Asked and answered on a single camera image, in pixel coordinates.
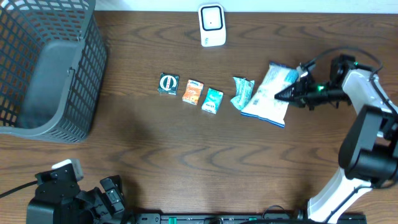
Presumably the cream wet wipes pack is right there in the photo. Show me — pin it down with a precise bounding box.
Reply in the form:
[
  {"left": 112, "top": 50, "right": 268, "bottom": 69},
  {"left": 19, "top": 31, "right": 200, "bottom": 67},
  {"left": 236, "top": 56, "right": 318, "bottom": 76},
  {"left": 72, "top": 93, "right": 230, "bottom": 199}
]
[{"left": 241, "top": 62, "right": 299, "bottom": 128}]

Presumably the teal wipes pack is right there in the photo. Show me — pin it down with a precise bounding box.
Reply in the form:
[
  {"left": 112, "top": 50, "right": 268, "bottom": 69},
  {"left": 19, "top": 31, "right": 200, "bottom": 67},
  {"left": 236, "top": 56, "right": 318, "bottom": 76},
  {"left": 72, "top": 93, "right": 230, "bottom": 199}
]
[{"left": 231, "top": 77, "right": 255, "bottom": 111}]

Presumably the green tissue pack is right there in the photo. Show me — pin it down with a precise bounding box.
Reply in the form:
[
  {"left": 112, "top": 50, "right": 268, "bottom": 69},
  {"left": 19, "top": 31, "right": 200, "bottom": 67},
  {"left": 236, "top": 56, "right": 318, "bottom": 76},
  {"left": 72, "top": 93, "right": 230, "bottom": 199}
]
[{"left": 201, "top": 88, "right": 224, "bottom": 114}]

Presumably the orange tissue pack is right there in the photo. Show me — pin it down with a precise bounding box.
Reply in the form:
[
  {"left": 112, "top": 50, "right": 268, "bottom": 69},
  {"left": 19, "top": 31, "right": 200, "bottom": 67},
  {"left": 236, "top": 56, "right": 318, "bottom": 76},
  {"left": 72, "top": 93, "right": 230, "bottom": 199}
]
[{"left": 182, "top": 80, "right": 204, "bottom": 105}]

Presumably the dark green round-logo box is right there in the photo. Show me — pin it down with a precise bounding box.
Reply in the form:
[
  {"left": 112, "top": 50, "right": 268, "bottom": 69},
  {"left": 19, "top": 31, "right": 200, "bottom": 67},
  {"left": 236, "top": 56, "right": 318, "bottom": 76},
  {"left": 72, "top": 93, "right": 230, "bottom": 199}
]
[{"left": 158, "top": 73, "right": 180, "bottom": 95}]

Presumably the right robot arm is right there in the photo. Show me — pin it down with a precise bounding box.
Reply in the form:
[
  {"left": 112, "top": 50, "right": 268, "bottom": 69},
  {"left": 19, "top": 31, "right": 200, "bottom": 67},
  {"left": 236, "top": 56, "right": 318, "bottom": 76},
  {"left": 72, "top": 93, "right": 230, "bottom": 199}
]
[{"left": 274, "top": 54, "right": 397, "bottom": 223}]

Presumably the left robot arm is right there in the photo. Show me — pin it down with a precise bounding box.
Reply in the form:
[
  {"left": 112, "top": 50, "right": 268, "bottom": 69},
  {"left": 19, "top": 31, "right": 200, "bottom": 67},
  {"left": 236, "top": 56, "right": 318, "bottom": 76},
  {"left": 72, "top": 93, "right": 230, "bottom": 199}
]
[{"left": 26, "top": 159, "right": 135, "bottom": 224}]

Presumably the white barcode scanner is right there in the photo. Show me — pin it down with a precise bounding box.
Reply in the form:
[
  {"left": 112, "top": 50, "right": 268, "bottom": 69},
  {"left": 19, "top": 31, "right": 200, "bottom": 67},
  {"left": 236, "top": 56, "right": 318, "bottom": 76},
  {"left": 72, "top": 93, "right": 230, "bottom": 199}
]
[{"left": 198, "top": 4, "right": 226, "bottom": 47}]

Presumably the dark grey plastic mesh basket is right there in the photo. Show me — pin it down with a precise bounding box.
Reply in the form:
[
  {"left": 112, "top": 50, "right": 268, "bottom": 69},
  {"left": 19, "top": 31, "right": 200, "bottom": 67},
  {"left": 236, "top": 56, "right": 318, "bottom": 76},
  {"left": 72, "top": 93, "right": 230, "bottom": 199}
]
[{"left": 1, "top": 0, "right": 107, "bottom": 143}]

